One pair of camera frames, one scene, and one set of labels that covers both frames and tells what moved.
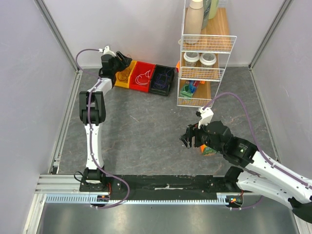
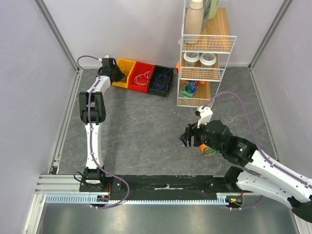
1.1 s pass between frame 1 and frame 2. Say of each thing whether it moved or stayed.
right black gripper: stayed
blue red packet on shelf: stayed
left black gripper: moved
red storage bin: stayed
